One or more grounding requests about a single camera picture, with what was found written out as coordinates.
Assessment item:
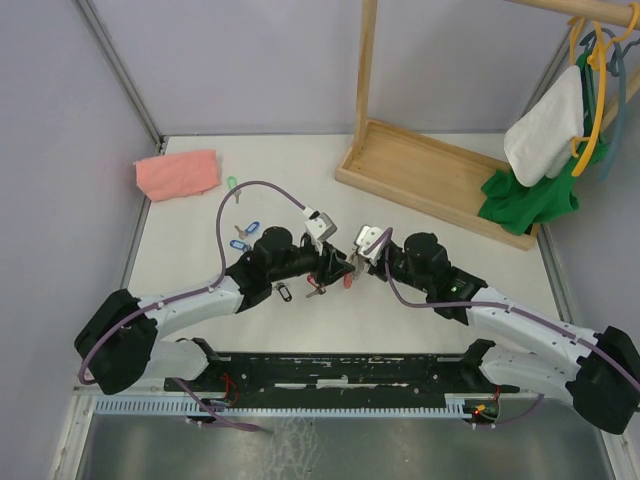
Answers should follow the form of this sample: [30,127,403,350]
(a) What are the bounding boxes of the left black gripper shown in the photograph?
[269,238,355,287]

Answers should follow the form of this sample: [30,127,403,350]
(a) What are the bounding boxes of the red handled keyring holder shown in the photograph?
[343,255,366,289]

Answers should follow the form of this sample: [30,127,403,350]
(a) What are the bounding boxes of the black tag key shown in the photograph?
[273,282,293,303]

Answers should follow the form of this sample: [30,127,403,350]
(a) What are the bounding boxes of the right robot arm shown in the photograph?
[355,226,639,435]

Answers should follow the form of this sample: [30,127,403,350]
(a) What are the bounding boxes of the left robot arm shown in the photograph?
[74,227,355,395]

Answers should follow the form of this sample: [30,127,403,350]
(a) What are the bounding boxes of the red tag key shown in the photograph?
[306,275,326,299]

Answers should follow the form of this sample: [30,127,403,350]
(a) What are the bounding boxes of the blue tag key upper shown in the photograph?
[234,221,260,240]

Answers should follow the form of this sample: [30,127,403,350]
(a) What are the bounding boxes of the blue tag key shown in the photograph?
[229,239,252,252]
[234,221,260,240]

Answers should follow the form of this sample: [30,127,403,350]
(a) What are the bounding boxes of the blue tag key lower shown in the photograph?
[229,239,252,252]

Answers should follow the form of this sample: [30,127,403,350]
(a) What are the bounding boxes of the wooden clothes rack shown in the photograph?
[335,1,639,251]

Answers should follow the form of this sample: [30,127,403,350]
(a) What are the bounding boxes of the green tag key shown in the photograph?
[227,176,241,204]

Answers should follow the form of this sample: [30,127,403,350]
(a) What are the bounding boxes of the green shirt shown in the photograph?
[477,52,609,236]

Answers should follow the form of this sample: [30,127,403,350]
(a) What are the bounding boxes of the pink folded cloth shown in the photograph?
[134,149,221,203]

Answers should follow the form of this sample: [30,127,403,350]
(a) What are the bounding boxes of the white towel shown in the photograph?
[504,65,584,187]

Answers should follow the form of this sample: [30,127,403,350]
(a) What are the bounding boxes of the yellow hanger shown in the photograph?
[568,17,639,177]

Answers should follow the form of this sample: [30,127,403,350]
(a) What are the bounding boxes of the teal hanger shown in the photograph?
[597,38,639,182]

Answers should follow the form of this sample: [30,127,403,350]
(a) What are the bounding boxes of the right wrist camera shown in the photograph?
[354,225,393,265]

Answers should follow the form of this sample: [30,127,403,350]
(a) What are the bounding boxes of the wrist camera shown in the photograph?
[303,207,338,255]
[354,225,393,265]

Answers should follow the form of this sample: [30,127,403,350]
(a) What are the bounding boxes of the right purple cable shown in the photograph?
[364,227,640,429]

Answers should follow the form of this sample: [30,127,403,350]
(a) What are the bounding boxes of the purple cable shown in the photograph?
[75,180,316,386]
[364,227,640,429]

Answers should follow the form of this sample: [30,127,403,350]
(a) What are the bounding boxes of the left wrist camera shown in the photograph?
[303,207,338,255]

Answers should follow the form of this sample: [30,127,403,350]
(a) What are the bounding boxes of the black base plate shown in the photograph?
[187,340,519,410]

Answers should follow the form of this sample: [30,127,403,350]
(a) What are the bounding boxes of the white slotted cable duct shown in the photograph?
[94,392,501,417]

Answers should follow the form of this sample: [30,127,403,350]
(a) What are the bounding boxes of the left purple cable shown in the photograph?
[75,180,316,386]

